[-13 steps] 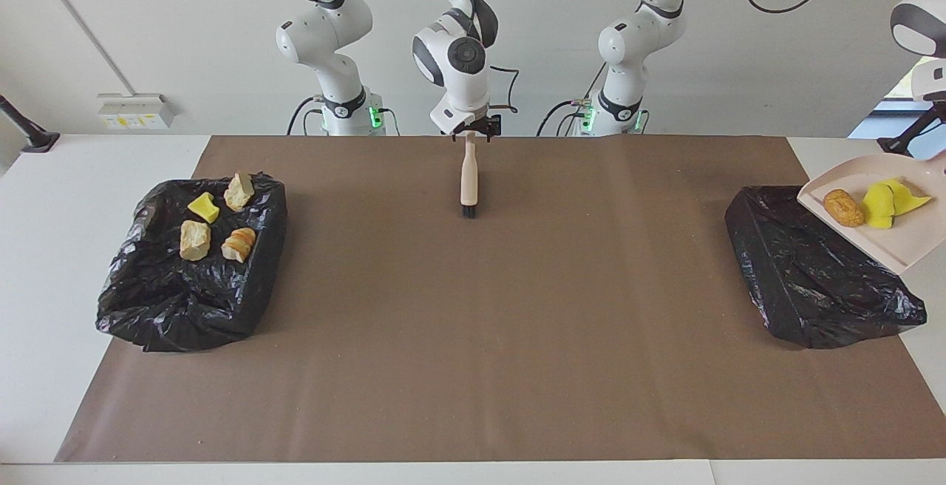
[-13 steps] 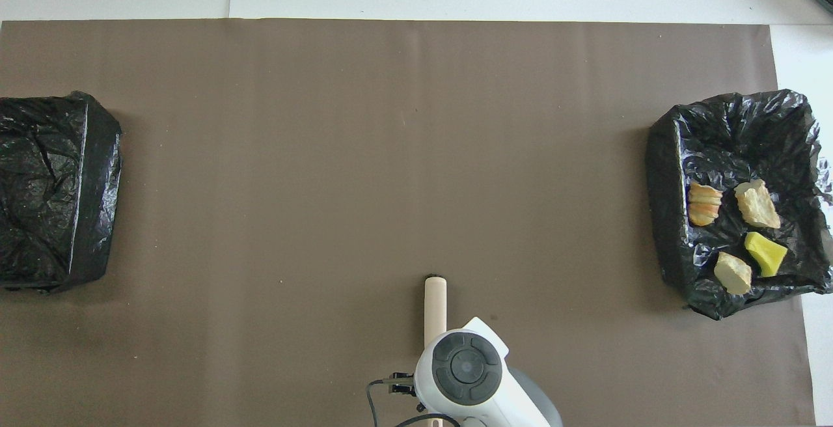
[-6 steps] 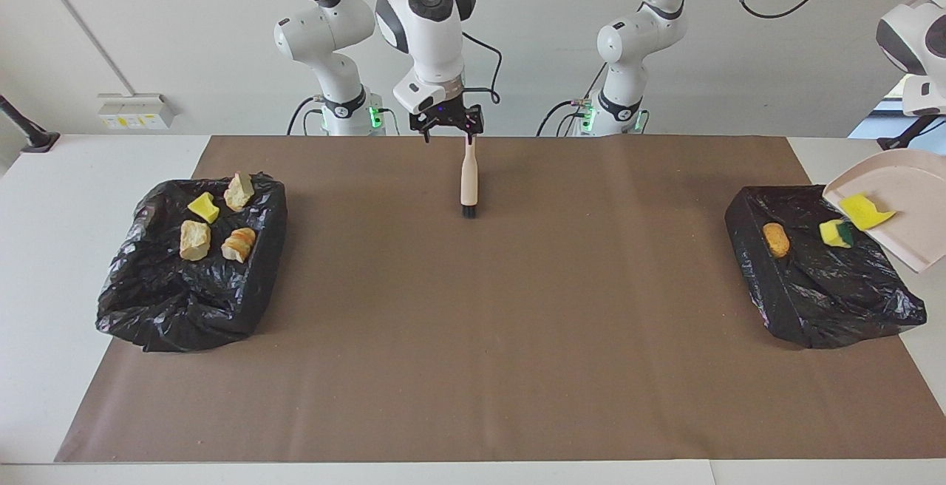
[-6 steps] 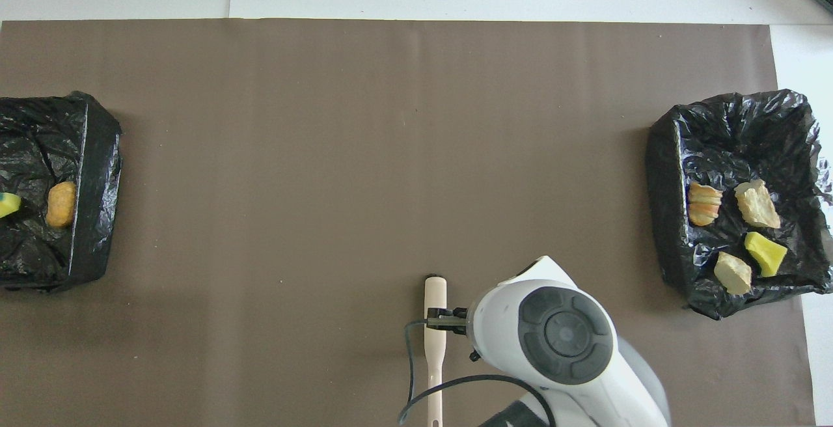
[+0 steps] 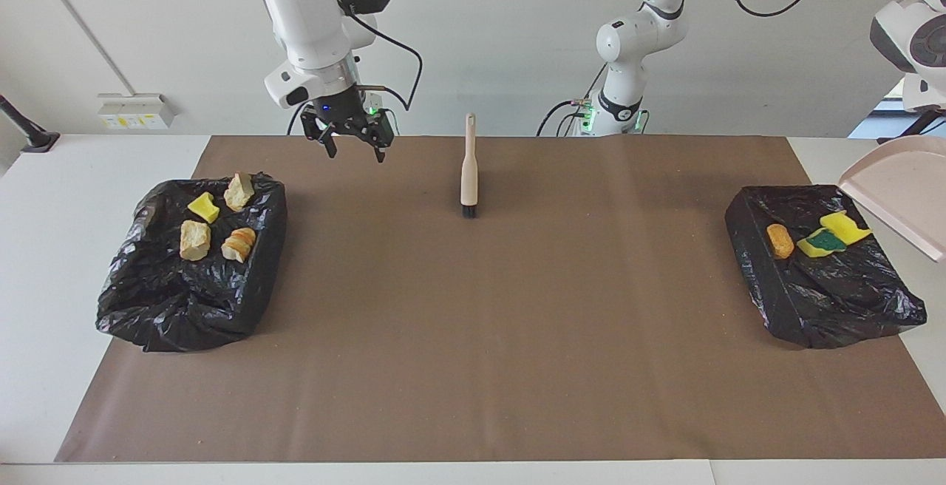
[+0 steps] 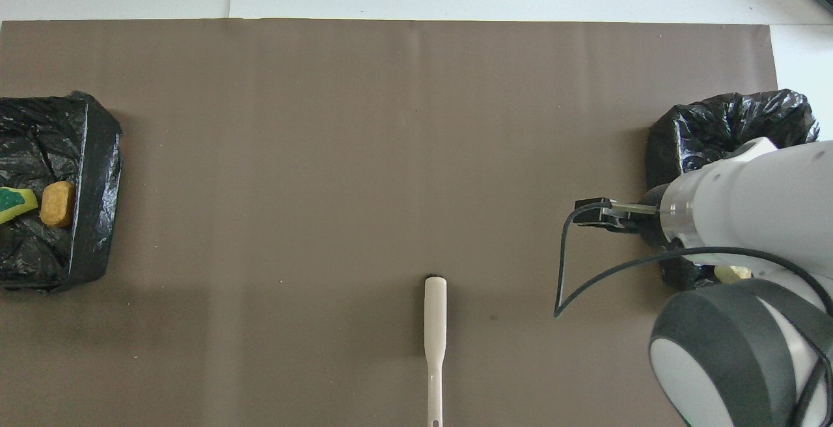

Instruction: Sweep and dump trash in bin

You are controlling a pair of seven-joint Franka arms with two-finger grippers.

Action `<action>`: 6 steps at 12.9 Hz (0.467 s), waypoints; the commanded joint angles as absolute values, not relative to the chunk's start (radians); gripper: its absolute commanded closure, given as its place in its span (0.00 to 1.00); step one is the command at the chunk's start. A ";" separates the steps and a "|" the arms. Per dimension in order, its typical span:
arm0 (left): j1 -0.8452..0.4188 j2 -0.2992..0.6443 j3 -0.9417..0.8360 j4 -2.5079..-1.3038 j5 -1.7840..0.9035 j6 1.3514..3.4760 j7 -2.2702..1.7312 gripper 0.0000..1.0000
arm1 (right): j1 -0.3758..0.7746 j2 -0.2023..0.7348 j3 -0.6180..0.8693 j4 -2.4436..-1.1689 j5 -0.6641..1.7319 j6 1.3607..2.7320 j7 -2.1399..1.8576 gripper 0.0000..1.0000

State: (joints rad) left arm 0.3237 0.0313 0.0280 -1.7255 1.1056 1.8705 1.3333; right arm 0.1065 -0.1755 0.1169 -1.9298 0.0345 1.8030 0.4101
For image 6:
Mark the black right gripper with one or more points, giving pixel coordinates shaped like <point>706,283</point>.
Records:
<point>634,219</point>

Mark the beige hand brush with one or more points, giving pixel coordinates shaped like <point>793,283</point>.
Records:
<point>435,310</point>

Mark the brown sponge lump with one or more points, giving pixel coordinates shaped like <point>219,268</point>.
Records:
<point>57,204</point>

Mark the yellow sponge piece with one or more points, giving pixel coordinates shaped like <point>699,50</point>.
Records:
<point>16,207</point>

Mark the black bag lined bin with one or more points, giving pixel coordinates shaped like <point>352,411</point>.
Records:
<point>91,153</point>
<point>716,127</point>

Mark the brown paper mat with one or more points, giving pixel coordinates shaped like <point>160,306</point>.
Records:
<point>325,121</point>

